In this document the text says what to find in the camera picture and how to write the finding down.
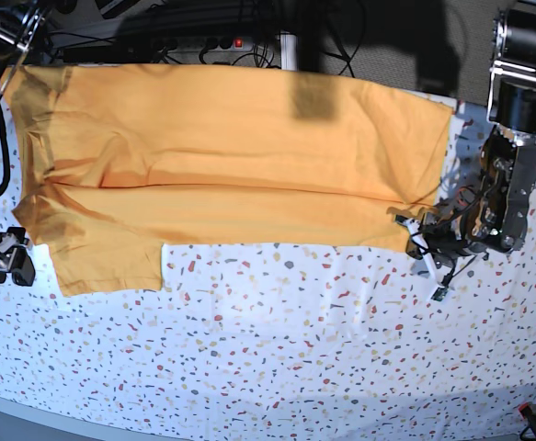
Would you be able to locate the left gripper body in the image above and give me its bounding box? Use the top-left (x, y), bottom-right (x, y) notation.
top-left (393, 210), bottom-right (489, 276)

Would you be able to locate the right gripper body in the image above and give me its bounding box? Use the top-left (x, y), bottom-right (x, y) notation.
top-left (0, 227), bottom-right (36, 287)

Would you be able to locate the yellow T-shirt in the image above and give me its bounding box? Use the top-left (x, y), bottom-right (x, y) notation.
top-left (5, 64), bottom-right (452, 296)

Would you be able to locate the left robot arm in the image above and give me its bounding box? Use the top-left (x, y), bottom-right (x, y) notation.
top-left (395, 1), bottom-right (536, 289)

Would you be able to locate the terrazzo patterned table cloth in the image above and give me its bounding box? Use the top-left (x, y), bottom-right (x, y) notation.
top-left (0, 68), bottom-right (536, 441)

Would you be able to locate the red clamp at corner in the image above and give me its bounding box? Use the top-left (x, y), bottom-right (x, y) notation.
top-left (519, 403), bottom-right (536, 441)

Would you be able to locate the white power strip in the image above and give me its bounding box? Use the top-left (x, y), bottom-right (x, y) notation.
top-left (151, 36), bottom-right (254, 52)

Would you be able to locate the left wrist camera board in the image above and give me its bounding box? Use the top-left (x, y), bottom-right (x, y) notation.
top-left (429, 285), bottom-right (451, 302)

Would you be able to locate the aluminium frame post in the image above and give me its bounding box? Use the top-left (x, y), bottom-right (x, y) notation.
top-left (279, 32), bottom-right (299, 72)

